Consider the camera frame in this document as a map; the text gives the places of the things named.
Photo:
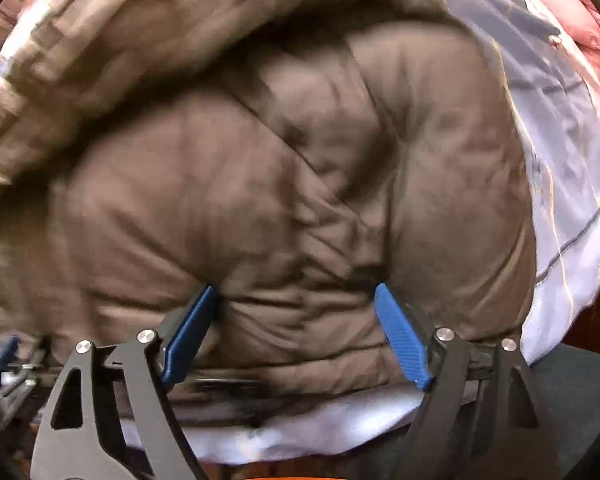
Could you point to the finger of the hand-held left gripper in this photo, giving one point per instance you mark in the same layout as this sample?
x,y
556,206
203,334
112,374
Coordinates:
x,y
7,355

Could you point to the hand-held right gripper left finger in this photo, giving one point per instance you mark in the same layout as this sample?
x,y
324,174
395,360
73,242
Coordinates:
x,y
187,337

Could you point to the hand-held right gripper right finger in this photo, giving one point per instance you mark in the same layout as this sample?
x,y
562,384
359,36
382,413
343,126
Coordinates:
x,y
402,337

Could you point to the brown puffer jacket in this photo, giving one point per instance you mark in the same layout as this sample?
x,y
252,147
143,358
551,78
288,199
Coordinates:
x,y
290,175

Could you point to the person's dark pants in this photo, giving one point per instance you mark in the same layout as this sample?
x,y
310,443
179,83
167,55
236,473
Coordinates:
x,y
575,400

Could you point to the light blue bed sheet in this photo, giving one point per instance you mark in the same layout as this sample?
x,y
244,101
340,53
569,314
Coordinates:
x,y
555,125

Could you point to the red quilted blanket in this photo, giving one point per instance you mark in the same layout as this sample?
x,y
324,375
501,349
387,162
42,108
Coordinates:
x,y
587,20

